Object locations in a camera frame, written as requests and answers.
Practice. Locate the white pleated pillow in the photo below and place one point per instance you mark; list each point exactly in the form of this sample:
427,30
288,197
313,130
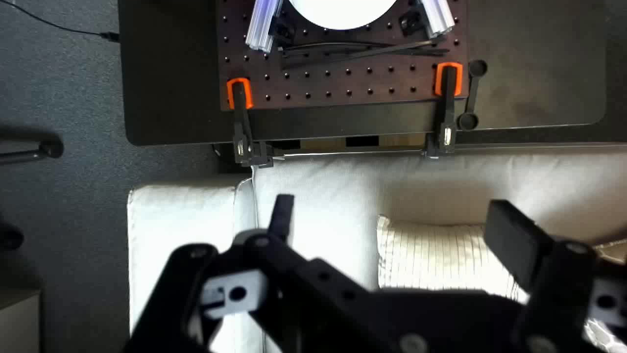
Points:
438,256

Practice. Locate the light grey couch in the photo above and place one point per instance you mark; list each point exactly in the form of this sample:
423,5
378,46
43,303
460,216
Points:
327,197

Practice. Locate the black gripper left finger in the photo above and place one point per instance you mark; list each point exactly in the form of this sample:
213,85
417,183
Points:
190,295

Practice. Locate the dark brown pegboard plate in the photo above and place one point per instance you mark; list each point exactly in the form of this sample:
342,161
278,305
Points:
366,85

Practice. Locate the black tripod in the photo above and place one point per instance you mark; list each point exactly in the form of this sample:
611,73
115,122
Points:
33,152

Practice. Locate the black table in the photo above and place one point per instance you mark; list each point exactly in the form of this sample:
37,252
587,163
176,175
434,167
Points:
170,79

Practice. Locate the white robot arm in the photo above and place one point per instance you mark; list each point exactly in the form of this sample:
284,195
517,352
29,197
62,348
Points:
340,12

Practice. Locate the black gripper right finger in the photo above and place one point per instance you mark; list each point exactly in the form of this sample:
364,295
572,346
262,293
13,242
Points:
562,281

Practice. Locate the white base bracket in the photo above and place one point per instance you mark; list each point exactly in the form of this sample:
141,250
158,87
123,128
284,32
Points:
262,26
436,16

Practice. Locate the orange black clamp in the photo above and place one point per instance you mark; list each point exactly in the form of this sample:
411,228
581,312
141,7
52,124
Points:
241,95
448,79

